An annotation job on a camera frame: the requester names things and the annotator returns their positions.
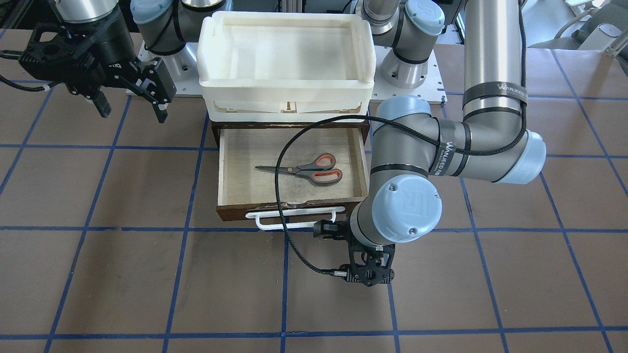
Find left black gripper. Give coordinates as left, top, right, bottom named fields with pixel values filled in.
left=313, top=220, right=353, bottom=242

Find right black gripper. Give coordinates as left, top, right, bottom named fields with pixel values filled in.
left=20, top=10, right=176, bottom=123

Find grey orange scissors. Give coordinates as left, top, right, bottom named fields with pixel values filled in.
left=255, top=153, right=343, bottom=187

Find wooden drawer with white handle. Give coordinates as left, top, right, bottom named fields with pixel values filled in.
left=217, top=125, right=369, bottom=229

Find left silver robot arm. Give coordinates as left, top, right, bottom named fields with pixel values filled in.
left=314, top=0, right=547, bottom=247

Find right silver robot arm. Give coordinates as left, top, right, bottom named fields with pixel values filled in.
left=17, top=0, right=233, bottom=123

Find dark wooden cabinet box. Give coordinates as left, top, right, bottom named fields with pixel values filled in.
left=210, top=120, right=370, bottom=147

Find white plastic tray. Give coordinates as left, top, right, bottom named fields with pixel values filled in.
left=197, top=11, right=376, bottom=123

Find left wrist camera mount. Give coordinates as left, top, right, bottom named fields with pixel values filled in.
left=333, top=239, right=395, bottom=287

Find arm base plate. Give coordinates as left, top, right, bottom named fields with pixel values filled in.
left=149, top=43, right=202, bottom=98
left=370, top=47, right=448, bottom=103

